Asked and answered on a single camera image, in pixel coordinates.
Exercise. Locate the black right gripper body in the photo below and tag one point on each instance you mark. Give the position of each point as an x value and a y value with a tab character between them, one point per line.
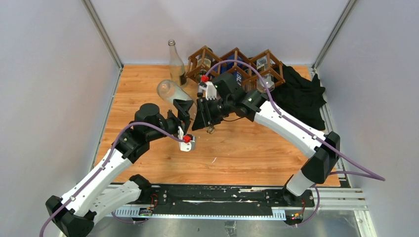
216	109

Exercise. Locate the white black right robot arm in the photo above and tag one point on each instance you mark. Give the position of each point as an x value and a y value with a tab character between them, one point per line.
320	148

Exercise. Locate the black cloth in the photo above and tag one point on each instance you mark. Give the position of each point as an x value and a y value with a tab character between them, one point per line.
301	98

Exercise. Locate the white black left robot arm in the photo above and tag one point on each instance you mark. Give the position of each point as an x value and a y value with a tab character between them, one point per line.
76	212

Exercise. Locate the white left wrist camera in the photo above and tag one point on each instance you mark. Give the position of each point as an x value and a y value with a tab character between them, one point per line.
187	141

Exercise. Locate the blue labelled clear bottle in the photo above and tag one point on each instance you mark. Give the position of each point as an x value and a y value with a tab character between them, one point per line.
228	66

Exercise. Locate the dark green wine bottle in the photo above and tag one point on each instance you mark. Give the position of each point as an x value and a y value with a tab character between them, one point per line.
205	61

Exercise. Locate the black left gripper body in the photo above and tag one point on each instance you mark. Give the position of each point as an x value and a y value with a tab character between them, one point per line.
172	124

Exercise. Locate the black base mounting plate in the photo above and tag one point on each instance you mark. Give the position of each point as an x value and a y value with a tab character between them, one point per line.
222	200

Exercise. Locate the clear square glass bottle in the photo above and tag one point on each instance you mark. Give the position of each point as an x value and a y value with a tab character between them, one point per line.
262	65

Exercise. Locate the brown wooden wine rack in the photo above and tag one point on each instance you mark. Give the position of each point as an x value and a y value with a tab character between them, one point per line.
238	65

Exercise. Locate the tall clear glass bottle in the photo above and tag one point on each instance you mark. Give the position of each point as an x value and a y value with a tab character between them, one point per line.
169	90

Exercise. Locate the clear bottle with black label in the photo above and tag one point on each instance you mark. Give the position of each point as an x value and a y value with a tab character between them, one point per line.
176	65

